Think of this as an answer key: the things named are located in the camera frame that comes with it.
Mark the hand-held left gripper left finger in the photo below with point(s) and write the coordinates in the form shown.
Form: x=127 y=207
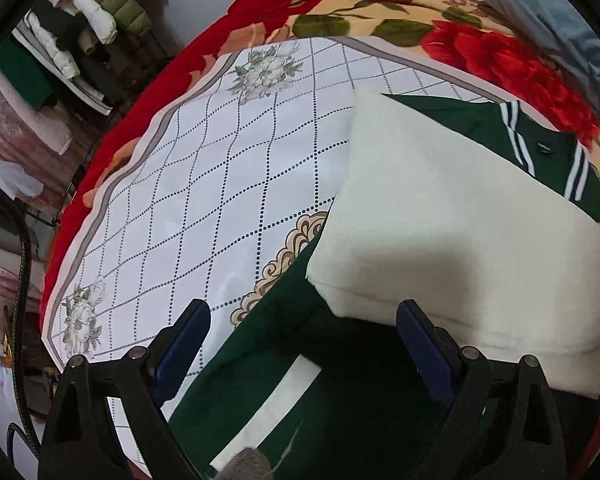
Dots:
x=182 y=347

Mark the red floral blanket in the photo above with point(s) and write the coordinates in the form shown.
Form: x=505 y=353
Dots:
x=490 y=55

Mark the green cloth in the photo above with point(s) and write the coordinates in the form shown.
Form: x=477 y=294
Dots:
x=22 y=75

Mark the blue-grey pillow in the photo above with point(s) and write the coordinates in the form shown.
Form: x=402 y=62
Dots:
x=555 y=20

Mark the white diamond-patterned bed sheet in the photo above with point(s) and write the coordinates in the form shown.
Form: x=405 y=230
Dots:
x=205 y=185

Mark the pink fluffy towel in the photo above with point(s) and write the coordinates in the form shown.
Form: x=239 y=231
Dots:
x=25 y=125

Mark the olive puffer jacket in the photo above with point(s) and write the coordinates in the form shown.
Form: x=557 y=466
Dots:
x=122 y=12

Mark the white cloth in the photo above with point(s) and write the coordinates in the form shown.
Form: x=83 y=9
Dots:
x=7 y=177

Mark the green jacket with cream lining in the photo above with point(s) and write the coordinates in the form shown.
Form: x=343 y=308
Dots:
x=450 y=220

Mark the white puffer jacket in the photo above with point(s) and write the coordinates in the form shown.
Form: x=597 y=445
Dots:
x=97 y=20

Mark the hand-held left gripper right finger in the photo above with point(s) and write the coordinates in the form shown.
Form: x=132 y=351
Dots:
x=425 y=345

